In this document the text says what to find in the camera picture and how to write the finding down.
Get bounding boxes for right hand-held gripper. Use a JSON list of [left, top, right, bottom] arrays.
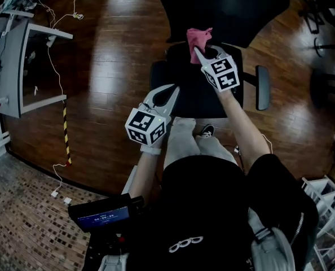
[[193, 45, 241, 93]]

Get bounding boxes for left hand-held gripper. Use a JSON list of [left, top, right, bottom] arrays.
[[125, 84, 180, 146]]

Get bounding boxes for pink cloth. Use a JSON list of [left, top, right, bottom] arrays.
[[186, 27, 213, 65]]

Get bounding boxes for black office chair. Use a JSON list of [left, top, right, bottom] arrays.
[[149, 0, 291, 119]]

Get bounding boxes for person's right forearm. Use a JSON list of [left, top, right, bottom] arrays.
[[215, 90, 271, 176]]

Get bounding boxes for person's left forearm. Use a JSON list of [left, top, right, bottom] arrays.
[[127, 152, 160, 199]]

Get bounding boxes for person's left hand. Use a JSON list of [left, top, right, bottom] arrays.
[[141, 138, 165, 155]]

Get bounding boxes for person's light grey trousers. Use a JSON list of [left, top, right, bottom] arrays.
[[163, 116, 239, 169]]

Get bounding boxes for person's black shoe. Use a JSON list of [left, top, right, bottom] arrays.
[[195, 124, 215, 138]]

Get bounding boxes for black pole with round base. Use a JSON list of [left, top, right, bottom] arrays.
[[314, 37, 335, 58]]

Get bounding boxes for person's black shirt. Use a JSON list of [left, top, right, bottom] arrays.
[[127, 154, 319, 271]]

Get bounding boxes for chest-mounted display device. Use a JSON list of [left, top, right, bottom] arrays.
[[68, 194, 144, 233]]

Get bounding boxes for black swivel chair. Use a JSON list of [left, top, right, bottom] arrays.
[[293, 0, 335, 35]]

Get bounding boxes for curved grey desk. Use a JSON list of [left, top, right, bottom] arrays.
[[0, 19, 74, 119]]

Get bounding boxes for black chest rig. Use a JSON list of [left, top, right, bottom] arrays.
[[82, 231, 131, 271]]

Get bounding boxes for grey mount bar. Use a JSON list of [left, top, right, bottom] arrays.
[[121, 165, 138, 195]]

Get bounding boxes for yellow black striped cable cover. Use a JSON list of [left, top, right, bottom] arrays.
[[62, 100, 72, 167]]

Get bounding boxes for white floor cable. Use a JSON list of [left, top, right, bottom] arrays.
[[15, 0, 91, 194]]

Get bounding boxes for white wire rack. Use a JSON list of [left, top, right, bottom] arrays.
[[301, 175, 335, 271]]

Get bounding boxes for grey shoulder strap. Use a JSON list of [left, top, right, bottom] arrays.
[[98, 252, 130, 271], [248, 207, 297, 271]]

